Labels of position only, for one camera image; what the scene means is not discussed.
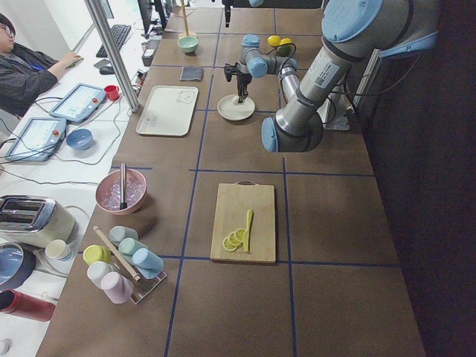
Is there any black monitor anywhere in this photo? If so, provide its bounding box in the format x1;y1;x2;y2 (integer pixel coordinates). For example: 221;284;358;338
137;0;167;38

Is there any white cup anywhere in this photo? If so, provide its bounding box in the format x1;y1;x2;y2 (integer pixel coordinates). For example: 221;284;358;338
86;261;117;289

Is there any black keyboard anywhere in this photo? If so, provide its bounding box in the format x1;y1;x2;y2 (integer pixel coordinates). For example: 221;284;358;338
96;25;131;58

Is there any blue bowl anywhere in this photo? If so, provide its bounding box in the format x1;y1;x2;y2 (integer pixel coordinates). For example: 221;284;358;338
66;129;94;150

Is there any pink cup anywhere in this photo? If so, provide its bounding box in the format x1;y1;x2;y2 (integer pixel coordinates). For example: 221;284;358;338
100;271;134;304

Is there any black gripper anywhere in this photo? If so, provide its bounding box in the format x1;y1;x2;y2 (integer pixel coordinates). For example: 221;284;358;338
237;72;251;104

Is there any cream round plate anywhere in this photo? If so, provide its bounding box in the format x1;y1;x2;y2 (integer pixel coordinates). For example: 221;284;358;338
217;95;255;121

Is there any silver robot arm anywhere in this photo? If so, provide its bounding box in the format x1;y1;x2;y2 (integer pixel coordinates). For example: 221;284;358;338
221;0;264;28
237;1;440;152

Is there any black box with label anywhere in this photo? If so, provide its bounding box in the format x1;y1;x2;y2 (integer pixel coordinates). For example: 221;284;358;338
141;39;160;67

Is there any yellow plastic knife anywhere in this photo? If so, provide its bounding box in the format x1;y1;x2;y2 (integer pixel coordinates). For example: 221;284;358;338
242;209;254;253

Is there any red cup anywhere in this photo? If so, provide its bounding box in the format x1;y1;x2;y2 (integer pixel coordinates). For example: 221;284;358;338
103;85;120;101

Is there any grey cup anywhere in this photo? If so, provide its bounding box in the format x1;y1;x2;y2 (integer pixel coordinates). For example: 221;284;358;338
109;225;138;245

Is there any lemon slice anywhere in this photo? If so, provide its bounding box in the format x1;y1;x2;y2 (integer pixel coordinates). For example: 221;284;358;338
222;238;237;251
227;232;242;246
235;228;246;243

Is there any teach pendant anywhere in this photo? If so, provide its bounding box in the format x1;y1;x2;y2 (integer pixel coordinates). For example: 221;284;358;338
4;118;67;162
48;83;106;123

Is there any pink bowl with ice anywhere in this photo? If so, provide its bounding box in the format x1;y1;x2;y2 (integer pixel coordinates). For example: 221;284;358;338
95;169;147;215

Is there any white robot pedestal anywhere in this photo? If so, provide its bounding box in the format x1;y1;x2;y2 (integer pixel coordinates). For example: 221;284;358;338
318;93;350;131

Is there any far teach pendant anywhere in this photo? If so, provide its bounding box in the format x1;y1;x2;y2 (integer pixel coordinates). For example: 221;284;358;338
48;83;106;123

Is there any wooden mug stand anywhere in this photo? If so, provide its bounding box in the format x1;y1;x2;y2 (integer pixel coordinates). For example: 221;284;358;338
178;0;198;39

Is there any seated person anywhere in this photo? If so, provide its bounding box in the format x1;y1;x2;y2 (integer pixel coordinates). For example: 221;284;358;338
1;15;83;117

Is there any aluminium frame post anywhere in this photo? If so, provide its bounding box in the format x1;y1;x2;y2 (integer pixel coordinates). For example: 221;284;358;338
84;0;140;113

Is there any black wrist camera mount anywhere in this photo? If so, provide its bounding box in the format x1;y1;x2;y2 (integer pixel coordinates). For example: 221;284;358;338
224;63;241;82

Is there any cream toaster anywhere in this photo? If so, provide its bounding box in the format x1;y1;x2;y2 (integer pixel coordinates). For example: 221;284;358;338
1;195;76;248

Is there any black computer mouse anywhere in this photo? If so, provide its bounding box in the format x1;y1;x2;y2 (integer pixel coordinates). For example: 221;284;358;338
99;65;115;75

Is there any yellow cup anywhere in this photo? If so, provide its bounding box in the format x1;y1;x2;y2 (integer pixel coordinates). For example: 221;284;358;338
83;245;112;266

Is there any wooden cutting board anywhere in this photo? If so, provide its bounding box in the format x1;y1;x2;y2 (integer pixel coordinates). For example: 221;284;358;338
210;183;277;263

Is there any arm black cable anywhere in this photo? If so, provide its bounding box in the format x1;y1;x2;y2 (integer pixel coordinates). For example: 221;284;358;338
274;42;425;127

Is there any green bowl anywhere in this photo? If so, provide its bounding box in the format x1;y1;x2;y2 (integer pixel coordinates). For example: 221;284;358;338
177;36;199;54

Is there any green cup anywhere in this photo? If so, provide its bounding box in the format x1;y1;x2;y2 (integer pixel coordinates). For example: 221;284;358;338
118;237;147;265

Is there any near teach pendant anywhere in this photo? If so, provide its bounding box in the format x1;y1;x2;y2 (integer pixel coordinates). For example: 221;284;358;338
4;118;67;162

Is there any green avocado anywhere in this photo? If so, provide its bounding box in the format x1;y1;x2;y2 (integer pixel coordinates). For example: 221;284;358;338
276;45;292;57

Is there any yellow lemon near edge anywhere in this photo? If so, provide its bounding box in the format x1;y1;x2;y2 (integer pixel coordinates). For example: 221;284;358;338
267;35;281;48

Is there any blue cup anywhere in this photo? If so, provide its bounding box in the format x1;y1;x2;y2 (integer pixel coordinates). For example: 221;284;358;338
132;248;164;279

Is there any white bear tray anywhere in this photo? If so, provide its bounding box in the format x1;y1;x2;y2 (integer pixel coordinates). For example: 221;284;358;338
136;86;199;137

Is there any grey folded cloth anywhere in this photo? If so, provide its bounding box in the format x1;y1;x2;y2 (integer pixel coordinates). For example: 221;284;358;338
180;66;204;82

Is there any white wire cup rack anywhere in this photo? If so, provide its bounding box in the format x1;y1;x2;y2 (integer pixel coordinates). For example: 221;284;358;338
131;271;167;304

